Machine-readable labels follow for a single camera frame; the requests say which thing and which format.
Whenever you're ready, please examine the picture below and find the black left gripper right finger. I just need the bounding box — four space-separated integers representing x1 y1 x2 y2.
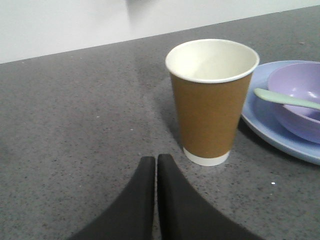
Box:
157 154 260 240

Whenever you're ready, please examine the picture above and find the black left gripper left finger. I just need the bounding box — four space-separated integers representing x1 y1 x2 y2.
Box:
70 156 155 240

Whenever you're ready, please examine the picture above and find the brown paper cup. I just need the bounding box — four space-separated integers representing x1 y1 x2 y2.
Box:
165 39 260 166

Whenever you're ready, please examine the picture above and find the pale green plastic spoon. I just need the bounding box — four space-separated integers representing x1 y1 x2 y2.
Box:
253 88 320 110

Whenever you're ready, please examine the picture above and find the purple plastic bowl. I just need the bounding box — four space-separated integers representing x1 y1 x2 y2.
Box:
267 62 320 145

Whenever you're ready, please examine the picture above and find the light blue plate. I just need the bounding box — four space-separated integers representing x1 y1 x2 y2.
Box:
241 60 320 165

